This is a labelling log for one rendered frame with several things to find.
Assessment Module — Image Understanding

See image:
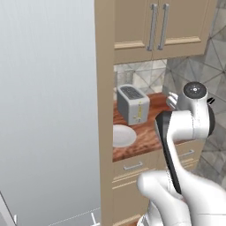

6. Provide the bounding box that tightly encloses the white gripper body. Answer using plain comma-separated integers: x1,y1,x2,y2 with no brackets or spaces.
165,91,179,110

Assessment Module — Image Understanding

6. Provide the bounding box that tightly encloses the white plate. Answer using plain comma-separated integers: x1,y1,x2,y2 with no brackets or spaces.
112,124,138,148

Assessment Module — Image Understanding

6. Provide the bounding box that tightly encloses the silver toaster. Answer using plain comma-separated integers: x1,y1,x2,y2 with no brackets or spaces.
116,84,151,126

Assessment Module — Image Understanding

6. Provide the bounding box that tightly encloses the tall beige cabinet panel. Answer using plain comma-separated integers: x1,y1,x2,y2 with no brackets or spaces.
94,0,116,226

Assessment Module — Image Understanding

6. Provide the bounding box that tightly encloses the beige cupboard door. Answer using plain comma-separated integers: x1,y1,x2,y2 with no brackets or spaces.
152,0,219,62
114,0,161,65

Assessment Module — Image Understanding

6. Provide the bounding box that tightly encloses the large beige drawer front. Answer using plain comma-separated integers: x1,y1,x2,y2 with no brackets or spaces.
111,178,152,226

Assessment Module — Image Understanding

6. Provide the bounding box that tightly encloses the large grey appliance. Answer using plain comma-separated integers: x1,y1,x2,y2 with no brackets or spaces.
0,0,103,226

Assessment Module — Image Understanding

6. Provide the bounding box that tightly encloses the silver drawer handle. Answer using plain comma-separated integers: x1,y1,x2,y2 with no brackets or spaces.
123,161,145,171
177,148,196,159

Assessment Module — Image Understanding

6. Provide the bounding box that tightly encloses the silver cupboard handle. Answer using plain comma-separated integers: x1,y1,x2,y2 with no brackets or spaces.
146,3,159,52
157,3,170,51

